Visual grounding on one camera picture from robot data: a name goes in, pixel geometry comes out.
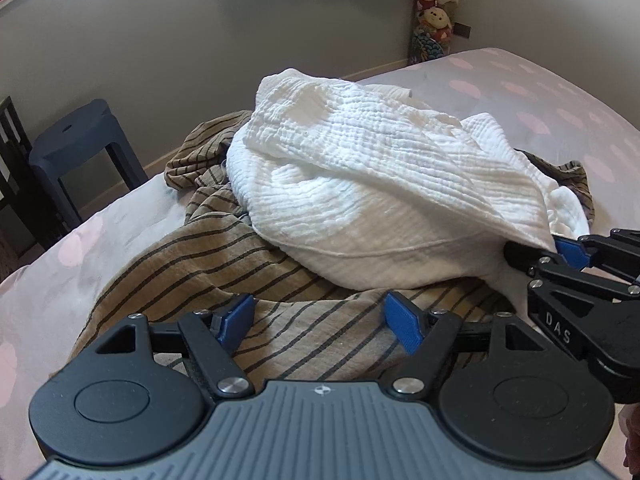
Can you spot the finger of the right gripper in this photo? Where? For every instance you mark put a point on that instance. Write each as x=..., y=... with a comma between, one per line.
x=528, y=259
x=618, y=253

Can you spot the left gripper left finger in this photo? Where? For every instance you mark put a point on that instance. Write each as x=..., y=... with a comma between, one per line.
x=211, y=337

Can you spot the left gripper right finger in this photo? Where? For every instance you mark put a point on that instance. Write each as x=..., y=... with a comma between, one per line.
x=429, y=338

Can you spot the white crinkled muslin garment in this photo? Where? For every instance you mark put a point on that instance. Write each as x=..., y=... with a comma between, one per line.
x=370, y=188

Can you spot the brown striped shirt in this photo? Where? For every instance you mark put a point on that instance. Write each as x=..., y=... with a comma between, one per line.
x=305, y=327

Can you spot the pink dotted bed cover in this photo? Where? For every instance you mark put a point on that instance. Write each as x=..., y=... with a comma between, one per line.
x=45, y=305

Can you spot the dark blue plastic stool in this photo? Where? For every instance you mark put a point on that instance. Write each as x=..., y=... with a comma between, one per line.
x=72, y=141

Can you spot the plush toy hanging organizer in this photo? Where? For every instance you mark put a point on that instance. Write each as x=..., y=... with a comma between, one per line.
x=434, y=25

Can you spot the black chair frame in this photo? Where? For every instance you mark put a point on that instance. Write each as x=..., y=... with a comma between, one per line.
x=21, y=188

